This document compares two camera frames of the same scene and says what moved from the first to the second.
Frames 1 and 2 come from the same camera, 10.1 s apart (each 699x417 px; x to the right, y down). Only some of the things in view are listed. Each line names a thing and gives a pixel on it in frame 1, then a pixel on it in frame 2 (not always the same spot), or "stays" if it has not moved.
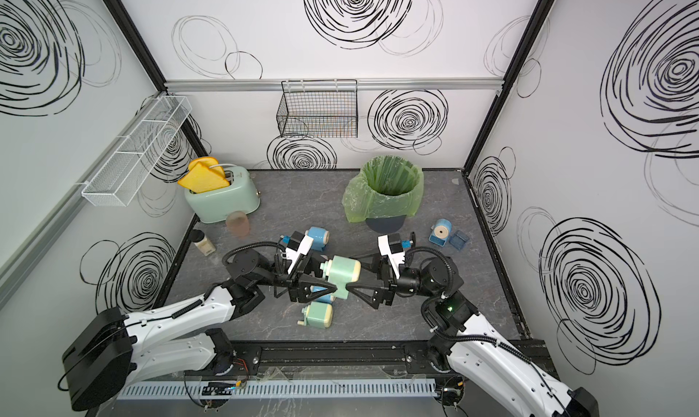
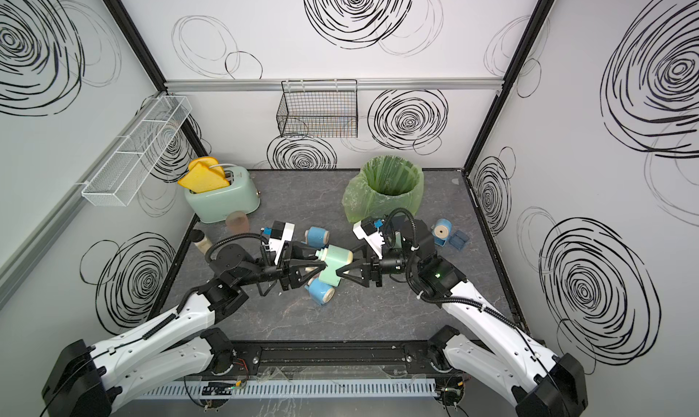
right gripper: x=390 y=284 → x=370 y=265
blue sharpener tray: x=459 y=239 stays
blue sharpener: x=440 y=231 stays
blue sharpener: x=325 y=299 stays
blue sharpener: x=320 y=238 stays
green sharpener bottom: x=317 y=315 → x=335 y=258
